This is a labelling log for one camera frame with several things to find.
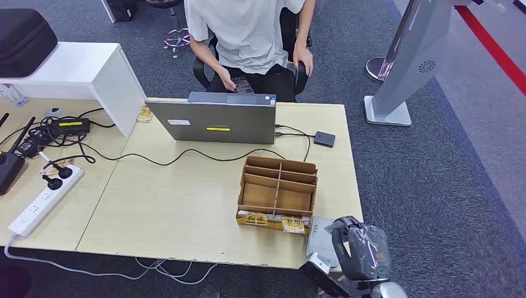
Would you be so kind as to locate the small grey round device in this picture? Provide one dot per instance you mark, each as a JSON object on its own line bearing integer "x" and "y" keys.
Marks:
{"x": 54, "y": 112}

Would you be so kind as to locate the grey laptop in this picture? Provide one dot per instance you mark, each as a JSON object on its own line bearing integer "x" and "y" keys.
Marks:
{"x": 222, "y": 119}

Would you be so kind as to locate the brown cardboard organizer box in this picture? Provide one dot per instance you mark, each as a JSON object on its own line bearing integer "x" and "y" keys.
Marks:
{"x": 275, "y": 193}

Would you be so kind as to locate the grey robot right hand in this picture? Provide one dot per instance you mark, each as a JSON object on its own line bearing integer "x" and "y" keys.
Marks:
{"x": 363, "y": 255}

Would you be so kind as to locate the person's left forearm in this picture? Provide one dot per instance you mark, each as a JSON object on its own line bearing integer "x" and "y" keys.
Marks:
{"x": 306, "y": 24}

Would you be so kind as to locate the chrome stanchion post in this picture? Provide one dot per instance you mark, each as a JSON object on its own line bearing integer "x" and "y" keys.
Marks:
{"x": 380, "y": 68}

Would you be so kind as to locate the white desk riser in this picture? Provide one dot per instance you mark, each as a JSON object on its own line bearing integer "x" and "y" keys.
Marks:
{"x": 61, "y": 65}

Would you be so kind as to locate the person's right forearm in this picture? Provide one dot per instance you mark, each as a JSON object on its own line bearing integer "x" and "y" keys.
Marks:
{"x": 205, "y": 55}

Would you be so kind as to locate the yellow room key card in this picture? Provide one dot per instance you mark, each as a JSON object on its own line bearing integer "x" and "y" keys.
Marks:
{"x": 256, "y": 218}
{"x": 294, "y": 225}

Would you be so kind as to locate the chrome stool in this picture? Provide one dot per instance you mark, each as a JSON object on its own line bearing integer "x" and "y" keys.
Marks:
{"x": 176, "y": 39}

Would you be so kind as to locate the black adapter with yellow label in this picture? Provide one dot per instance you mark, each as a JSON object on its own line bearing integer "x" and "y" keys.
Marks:
{"x": 70, "y": 126}

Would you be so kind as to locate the person's left hand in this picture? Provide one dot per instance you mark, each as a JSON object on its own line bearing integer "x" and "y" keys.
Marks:
{"x": 305, "y": 57}

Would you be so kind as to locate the silver kiosk stand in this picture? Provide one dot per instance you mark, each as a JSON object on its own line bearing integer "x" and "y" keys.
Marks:
{"x": 419, "y": 49}

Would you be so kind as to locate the small black power adapter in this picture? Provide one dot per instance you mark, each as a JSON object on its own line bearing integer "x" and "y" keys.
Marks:
{"x": 31, "y": 145}

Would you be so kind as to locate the black external drive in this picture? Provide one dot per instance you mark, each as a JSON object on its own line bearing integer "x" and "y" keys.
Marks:
{"x": 324, "y": 139}

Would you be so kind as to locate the person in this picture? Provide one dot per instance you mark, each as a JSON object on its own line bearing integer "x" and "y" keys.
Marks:
{"x": 246, "y": 37}

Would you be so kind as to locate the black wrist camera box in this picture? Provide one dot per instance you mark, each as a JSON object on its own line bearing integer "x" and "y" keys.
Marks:
{"x": 324, "y": 275}

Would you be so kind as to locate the grey card reader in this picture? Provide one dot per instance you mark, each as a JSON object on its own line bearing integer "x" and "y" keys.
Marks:
{"x": 318, "y": 244}

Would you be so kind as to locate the white power strip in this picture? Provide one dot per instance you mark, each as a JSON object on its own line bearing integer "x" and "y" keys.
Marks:
{"x": 44, "y": 201}

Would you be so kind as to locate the black cabinet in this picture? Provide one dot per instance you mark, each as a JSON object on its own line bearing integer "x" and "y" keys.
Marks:
{"x": 120, "y": 10}

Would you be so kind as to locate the black router with antennas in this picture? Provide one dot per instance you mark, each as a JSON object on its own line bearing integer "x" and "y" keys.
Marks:
{"x": 10, "y": 169}

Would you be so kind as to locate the black office chair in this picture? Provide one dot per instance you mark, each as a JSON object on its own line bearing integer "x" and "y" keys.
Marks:
{"x": 301, "y": 80}

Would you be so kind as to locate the person's right hand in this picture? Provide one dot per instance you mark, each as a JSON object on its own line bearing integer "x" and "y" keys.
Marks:
{"x": 227, "y": 79}

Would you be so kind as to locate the black zip case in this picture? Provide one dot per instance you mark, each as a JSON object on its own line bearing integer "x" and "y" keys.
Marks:
{"x": 22, "y": 41}

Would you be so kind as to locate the black power plug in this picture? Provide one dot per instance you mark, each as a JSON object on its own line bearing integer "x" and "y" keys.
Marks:
{"x": 52, "y": 183}
{"x": 64, "y": 171}

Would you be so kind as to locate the clear plastic bottle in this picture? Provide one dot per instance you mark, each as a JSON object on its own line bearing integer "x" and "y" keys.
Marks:
{"x": 13, "y": 96}

